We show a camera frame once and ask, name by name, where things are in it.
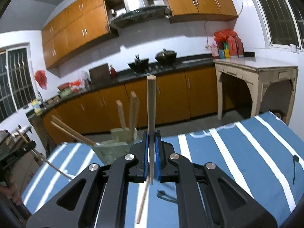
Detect blue white striped tablecloth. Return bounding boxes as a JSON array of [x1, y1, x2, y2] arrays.
[[21, 111, 304, 228]]

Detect black wok with utensils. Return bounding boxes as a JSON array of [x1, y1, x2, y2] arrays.
[[127, 54, 151, 73]]

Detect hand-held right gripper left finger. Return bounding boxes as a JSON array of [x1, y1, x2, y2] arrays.
[[26, 131, 150, 228]]

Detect wooden chopstick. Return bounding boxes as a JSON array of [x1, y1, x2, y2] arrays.
[[17, 131, 74, 181], [116, 99, 128, 134], [50, 121, 95, 147], [51, 114, 97, 146], [135, 178, 150, 224], [146, 75, 157, 186], [128, 91, 137, 140]]

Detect barred window with sliding frame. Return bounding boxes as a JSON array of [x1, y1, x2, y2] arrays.
[[0, 47, 35, 122]]

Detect clear plastic bag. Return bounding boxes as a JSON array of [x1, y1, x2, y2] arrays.
[[82, 71, 92, 86]]

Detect colourful seasoning boxes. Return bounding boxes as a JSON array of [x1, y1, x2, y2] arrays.
[[219, 41, 231, 59]]

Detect crumpled red plastic bag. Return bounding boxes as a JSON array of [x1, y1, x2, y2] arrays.
[[213, 29, 236, 41]]

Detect brown cutting board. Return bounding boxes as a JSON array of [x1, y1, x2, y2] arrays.
[[88, 63, 110, 84]]

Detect barred window above side table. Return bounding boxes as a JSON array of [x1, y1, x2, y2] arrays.
[[246, 0, 304, 51]]

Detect wok with lid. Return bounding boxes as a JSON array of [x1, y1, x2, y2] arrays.
[[154, 48, 178, 63]]

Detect gas stove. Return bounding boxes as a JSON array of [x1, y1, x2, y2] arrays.
[[128, 62, 184, 74]]

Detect wooden base cabinets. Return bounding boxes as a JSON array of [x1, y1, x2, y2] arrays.
[[41, 65, 219, 146]]

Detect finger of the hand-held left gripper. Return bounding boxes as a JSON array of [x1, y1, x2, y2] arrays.
[[15, 141, 37, 158]]

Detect white wall cable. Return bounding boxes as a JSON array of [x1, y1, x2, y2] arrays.
[[204, 0, 248, 51]]

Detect wooden wall cabinets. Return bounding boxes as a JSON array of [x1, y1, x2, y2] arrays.
[[41, 0, 238, 70]]

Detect black kitchen countertop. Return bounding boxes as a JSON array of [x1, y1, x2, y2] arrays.
[[26, 57, 215, 120]]

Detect person's left hand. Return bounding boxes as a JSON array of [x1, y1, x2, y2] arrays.
[[0, 185, 23, 206]]

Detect green perforated utensil holder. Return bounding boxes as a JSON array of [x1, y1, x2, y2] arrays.
[[91, 127, 139, 165]]

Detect steel range hood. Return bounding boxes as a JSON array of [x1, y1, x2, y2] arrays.
[[108, 0, 172, 29]]

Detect white side table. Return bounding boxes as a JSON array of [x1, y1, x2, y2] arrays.
[[213, 57, 299, 127]]

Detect large red bottles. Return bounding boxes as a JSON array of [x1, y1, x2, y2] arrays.
[[226, 35, 244, 58]]

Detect hanging red plastic bag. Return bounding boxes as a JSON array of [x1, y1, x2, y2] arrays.
[[34, 70, 47, 91]]

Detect yellow detergent bottle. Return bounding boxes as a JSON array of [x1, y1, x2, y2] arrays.
[[31, 99, 42, 112]]

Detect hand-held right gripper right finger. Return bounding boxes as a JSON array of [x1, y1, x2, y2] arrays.
[[154, 130, 278, 228]]

